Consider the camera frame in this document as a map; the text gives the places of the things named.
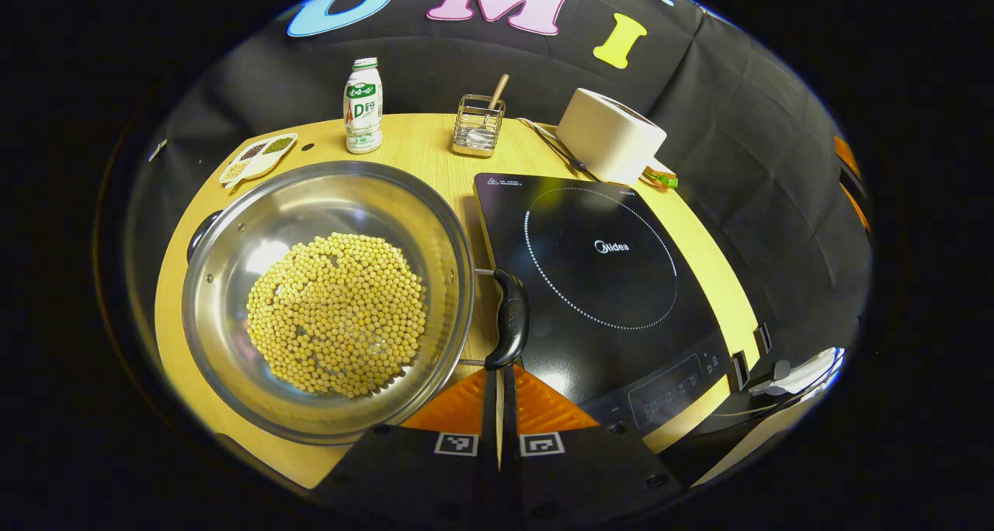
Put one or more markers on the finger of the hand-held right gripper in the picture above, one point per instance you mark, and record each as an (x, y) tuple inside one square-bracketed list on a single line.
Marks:
[(856, 209), (848, 158)]

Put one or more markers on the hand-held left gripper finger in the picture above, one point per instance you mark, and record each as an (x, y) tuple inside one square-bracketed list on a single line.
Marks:
[(491, 438), (509, 438)]

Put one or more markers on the black induction cooktop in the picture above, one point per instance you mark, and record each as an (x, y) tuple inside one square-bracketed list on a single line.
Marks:
[(598, 282)]

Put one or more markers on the stainless steel pot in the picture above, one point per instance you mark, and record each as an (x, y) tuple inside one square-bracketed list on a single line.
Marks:
[(326, 201)]

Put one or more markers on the black backdrop cloth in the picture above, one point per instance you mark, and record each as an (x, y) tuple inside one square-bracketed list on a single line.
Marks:
[(745, 166)]

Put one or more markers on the sandwich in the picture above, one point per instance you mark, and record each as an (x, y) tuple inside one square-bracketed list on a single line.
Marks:
[(660, 178)]

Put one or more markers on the pile of yellow soybeans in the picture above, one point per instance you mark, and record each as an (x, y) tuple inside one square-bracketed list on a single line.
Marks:
[(338, 314)]

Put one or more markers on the white toaster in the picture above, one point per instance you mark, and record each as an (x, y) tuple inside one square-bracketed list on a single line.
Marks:
[(609, 139)]

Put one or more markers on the white drink bottle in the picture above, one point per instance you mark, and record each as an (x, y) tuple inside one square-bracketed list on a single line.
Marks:
[(363, 116)]

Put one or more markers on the white divided bean dish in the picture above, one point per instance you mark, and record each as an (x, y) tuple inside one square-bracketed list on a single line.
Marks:
[(256, 160)]

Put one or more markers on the silver cloth clip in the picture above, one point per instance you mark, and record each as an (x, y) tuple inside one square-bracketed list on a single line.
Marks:
[(158, 150)]

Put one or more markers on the black table edge bracket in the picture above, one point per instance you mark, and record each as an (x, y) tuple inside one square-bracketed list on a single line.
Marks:
[(741, 369), (764, 338)]

